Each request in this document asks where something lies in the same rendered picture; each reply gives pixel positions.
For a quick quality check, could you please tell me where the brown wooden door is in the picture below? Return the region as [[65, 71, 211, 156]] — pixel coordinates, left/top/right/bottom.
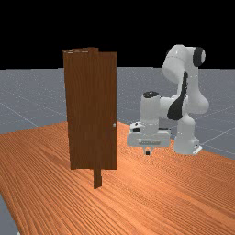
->
[[62, 47, 118, 190]]

